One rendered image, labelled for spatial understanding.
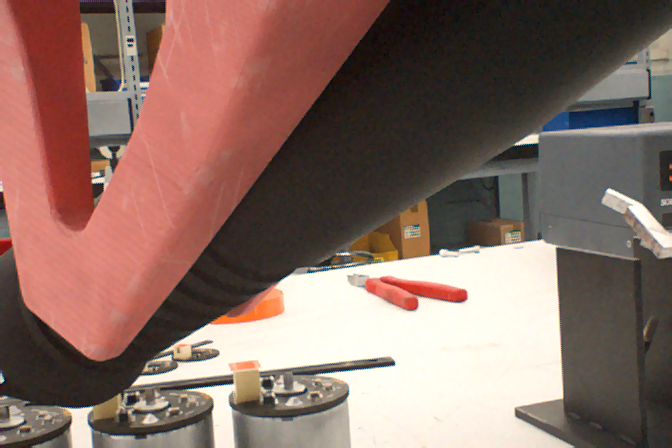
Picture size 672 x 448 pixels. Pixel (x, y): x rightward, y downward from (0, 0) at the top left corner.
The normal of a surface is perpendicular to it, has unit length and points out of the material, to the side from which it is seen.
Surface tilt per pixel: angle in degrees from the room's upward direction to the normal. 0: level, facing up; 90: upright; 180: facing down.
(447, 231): 90
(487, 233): 91
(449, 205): 90
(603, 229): 90
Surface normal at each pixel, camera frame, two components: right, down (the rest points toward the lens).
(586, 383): -0.93, 0.11
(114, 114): 0.44, 0.07
